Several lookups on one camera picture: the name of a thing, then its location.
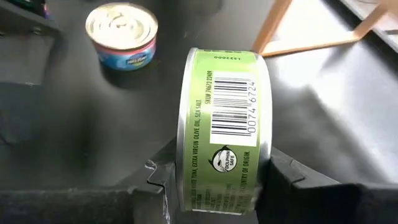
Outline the gold lid pink blue can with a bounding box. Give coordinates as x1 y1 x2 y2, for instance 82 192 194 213
85 2 159 72

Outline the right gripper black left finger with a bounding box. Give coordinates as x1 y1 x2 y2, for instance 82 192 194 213
0 138 180 224

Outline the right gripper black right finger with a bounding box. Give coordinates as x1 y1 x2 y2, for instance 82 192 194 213
255 146 398 224

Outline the green label tuna can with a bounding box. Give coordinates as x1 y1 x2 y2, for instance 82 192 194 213
175 47 274 216

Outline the wooden slatted shelf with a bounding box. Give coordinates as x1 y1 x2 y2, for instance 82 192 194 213
251 0 398 58

